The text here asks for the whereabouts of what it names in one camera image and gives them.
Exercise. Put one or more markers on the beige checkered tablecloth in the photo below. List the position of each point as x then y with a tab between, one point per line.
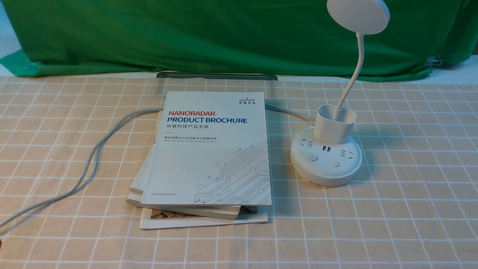
413	205

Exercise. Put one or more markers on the metal binder clip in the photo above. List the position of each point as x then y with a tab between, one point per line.
433	61

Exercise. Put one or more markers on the white desk lamp with sockets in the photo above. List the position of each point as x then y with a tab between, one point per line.
326	154

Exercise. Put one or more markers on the green backdrop cloth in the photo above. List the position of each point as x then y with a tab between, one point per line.
279	37

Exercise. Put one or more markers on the bottom white magazine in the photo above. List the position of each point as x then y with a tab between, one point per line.
155	219

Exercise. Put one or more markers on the middle thick white book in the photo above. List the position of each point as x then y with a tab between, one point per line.
226	212

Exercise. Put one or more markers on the white Nanoradar product brochure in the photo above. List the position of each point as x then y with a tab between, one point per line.
211	149

